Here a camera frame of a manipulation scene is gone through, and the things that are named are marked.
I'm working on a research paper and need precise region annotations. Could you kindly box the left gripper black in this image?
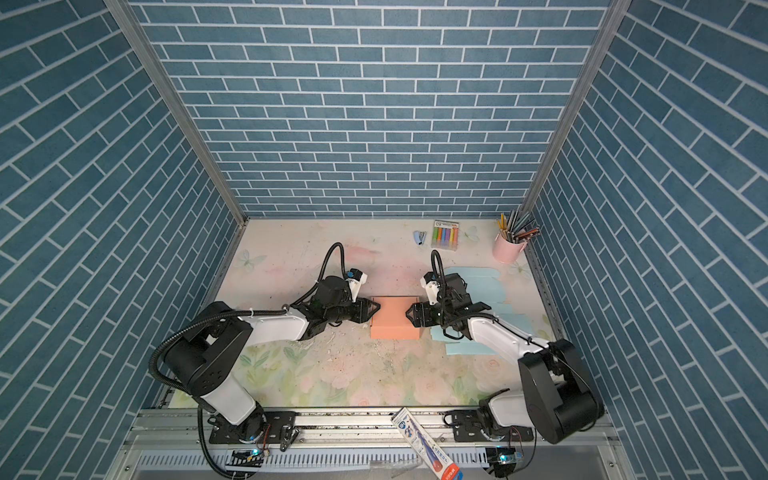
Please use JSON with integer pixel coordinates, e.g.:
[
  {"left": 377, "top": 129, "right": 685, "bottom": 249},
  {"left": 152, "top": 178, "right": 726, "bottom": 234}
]
[{"left": 324, "top": 295, "right": 382, "bottom": 325}]

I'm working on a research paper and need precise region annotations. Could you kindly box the pink cardboard box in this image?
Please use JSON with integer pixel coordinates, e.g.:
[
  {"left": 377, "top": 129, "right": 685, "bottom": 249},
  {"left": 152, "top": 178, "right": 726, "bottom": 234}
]
[{"left": 370, "top": 296, "right": 421, "bottom": 340}]

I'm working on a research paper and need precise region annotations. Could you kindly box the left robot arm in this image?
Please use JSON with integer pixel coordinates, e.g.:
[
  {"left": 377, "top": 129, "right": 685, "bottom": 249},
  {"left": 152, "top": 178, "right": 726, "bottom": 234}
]
[{"left": 148, "top": 242, "right": 381, "bottom": 444}]

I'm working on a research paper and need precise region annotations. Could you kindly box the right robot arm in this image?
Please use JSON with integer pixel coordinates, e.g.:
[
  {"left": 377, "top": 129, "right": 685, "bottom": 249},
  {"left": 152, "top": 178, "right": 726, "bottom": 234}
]
[{"left": 406, "top": 250, "right": 605, "bottom": 444}]

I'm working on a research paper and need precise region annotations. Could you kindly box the light blue cardboard box blank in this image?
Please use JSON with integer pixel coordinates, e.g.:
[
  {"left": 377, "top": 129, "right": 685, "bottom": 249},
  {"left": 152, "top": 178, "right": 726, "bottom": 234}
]
[{"left": 429, "top": 266, "right": 535, "bottom": 357}]

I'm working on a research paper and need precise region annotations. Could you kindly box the toothpaste tube box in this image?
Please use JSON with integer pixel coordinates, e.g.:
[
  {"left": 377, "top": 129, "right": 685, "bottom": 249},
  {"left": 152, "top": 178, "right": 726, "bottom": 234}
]
[{"left": 392, "top": 407, "right": 464, "bottom": 480}]

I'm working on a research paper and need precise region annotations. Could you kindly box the coloured marker pack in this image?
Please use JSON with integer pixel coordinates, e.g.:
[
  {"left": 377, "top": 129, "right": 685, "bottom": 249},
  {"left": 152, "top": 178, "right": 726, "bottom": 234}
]
[{"left": 431, "top": 220, "right": 460, "bottom": 251}]

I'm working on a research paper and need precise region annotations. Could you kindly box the pink pencil cup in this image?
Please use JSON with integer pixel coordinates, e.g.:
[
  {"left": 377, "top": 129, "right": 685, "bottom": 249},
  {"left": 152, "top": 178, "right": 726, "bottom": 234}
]
[{"left": 492, "top": 233, "right": 528, "bottom": 264}]

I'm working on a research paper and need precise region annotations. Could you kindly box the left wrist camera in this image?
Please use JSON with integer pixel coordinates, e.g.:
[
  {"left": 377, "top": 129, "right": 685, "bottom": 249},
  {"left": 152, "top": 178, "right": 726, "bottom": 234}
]
[{"left": 345, "top": 268, "right": 367, "bottom": 302}]

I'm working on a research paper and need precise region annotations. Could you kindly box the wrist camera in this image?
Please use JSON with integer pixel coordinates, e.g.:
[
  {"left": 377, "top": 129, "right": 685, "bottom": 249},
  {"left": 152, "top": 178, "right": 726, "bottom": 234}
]
[
  {"left": 345, "top": 268, "right": 367, "bottom": 302},
  {"left": 420, "top": 272, "right": 440, "bottom": 305}
]

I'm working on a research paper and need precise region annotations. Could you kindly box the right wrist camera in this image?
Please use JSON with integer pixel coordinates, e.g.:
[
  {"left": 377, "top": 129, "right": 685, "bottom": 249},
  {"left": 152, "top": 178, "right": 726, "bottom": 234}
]
[{"left": 420, "top": 272, "right": 440, "bottom": 305}]

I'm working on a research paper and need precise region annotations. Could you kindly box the aluminium mounting rail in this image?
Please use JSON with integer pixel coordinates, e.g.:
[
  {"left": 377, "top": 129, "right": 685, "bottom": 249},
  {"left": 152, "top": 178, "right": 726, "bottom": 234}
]
[{"left": 107, "top": 406, "right": 635, "bottom": 479}]

